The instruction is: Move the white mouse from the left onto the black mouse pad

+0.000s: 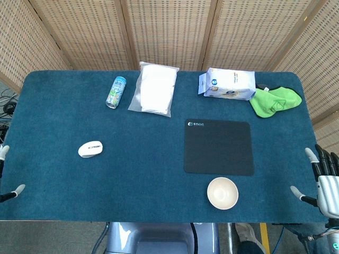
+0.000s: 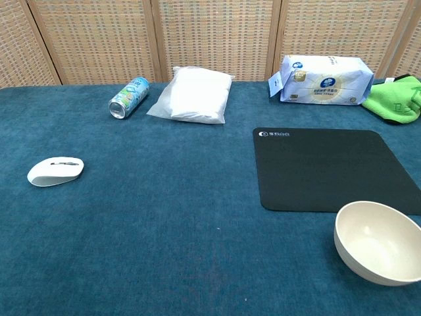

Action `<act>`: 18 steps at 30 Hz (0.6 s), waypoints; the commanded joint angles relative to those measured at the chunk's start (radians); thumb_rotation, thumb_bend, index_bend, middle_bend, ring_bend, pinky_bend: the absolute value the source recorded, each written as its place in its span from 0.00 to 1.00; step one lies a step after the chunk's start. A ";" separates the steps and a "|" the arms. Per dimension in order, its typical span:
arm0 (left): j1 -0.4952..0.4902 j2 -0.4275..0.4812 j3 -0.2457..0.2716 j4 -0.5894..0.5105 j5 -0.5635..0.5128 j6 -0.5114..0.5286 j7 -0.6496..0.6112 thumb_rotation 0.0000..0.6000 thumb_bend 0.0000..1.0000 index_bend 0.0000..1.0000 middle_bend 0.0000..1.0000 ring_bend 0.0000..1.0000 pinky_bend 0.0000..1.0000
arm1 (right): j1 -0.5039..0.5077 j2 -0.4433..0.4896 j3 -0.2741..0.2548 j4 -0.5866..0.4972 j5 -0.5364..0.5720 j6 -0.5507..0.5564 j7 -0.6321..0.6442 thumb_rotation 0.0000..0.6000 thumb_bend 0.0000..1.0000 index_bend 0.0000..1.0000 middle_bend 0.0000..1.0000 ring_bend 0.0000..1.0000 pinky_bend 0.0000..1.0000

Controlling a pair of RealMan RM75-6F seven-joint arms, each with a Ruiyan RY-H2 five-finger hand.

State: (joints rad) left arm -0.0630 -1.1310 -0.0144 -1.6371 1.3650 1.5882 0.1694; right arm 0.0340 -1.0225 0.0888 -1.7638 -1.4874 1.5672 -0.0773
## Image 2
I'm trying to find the white powder plastic bag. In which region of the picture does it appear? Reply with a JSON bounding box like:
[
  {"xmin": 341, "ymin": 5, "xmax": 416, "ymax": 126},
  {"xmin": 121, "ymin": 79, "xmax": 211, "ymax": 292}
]
[{"xmin": 146, "ymin": 66, "xmax": 235, "ymax": 125}]

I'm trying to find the white wireless computer mouse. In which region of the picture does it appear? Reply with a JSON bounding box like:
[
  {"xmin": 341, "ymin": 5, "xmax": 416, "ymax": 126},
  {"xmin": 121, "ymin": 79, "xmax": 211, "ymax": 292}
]
[{"xmin": 27, "ymin": 157, "xmax": 85, "ymax": 188}]

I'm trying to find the woven rattan folding screen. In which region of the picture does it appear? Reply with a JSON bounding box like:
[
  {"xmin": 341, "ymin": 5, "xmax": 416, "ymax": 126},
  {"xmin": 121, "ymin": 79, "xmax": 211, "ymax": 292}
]
[{"xmin": 0, "ymin": 0, "xmax": 421, "ymax": 88}]

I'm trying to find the white blue tissue pack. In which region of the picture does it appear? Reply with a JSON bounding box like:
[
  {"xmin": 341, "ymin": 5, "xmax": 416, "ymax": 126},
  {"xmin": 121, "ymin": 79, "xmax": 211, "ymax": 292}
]
[{"xmin": 268, "ymin": 55, "xmax": 375, "ymax": 107}]

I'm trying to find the teal carpet table cover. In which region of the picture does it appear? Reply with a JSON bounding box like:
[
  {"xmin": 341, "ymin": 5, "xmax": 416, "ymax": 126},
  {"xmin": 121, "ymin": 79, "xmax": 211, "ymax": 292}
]
[{"xmin": 0, "ymin": 78, "xmax": 421, "ymax": 316}]

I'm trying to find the cream plastic bowl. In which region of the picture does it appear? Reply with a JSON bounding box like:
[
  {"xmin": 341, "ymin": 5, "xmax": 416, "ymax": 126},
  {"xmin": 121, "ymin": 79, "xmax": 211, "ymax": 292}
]
[{"xmin": 334, "ymin": 200, "xmax": 421, "ymax": 286}]

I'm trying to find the blue green drink can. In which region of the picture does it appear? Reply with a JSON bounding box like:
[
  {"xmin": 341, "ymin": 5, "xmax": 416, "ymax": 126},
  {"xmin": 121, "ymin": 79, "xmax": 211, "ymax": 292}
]
[{"xmin": 108, "ymin": 76, "xmax": 151, "ymax": 120}]

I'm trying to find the black mouse pad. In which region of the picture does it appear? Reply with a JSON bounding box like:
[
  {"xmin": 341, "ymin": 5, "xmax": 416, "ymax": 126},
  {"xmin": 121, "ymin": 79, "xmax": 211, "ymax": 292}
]
[{"xmin": 252, "ymin": 127, "xmax": 421, "ymax": 217}]

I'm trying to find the green microfiber cloth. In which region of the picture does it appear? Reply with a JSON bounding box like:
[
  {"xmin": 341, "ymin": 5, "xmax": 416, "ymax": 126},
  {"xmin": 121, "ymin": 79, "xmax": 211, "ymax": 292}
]
[{"xmin": 361, "ymin": 74, "xmax": 421, "ymax": 126}]

